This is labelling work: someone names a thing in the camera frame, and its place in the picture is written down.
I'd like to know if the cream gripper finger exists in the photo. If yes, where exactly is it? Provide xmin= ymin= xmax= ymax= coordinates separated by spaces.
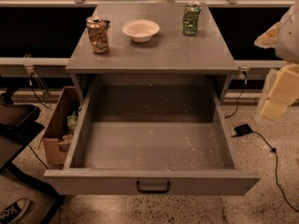
xmin=254 ymin=22 xmax=278 ymax=49
xmin=260 ymin=63 xmax=299 ymax=120

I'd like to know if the grey top drawer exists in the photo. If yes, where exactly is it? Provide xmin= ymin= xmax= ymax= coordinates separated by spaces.
xmin=45 ymin=75 xmax=260 ymax=195

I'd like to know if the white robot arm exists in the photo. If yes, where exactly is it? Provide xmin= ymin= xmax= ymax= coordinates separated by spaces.
xmin=254 ymin=1 xmax=299 ymax=123

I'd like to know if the grey drawer cabinet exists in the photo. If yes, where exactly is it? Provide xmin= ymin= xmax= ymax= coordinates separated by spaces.
xmin=64 ymin=1 xmax=240 ymax=105

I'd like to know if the black power adapter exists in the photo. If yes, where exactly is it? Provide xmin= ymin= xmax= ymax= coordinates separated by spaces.
xmin=233 ymin=124 xmax=253 ymax=137

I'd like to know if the crushed green soda can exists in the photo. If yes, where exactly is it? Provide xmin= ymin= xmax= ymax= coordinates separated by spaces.
xmin=183 ymin=2 xmax=201 ymax=35

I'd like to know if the white bowl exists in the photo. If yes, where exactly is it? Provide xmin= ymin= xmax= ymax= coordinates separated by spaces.
xmin=122 ymin=20 xmax=160 ymax=43

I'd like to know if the crushed orange soda can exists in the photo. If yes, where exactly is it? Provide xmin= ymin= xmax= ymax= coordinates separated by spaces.
xmin=86 ymin=16 xmax=109 ymax=53

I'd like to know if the green chip bag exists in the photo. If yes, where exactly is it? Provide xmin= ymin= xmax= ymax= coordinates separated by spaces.
xmin=66 ymin=112 xmax=78 ymax=134

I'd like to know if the cardboard box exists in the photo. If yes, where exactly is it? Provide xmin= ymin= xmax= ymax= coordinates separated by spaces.
xmin=43 ymin=87 xmax=80 ymax=165

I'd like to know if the black rolling cart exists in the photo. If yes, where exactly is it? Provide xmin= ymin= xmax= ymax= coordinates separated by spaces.
xmin=0 ymin=91 xmax=65 ymax=224

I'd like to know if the black canvas sneaker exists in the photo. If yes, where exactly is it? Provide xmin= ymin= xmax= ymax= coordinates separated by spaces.
xmin=0 ymin=198 xmax=30 ymax=224

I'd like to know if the black floor cable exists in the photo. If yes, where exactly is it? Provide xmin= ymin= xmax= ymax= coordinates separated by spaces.
xmin=252 ymin=131 xmax=299 ymax=214

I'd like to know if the black top drawer handle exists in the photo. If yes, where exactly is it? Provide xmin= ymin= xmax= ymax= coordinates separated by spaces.
xmin=135 ymin=181 xmax=171 ymax=194

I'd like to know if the black hanging cable left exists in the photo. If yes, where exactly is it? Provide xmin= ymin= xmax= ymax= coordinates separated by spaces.
xmin=28 ymin=72 xmax=54 ymax=111

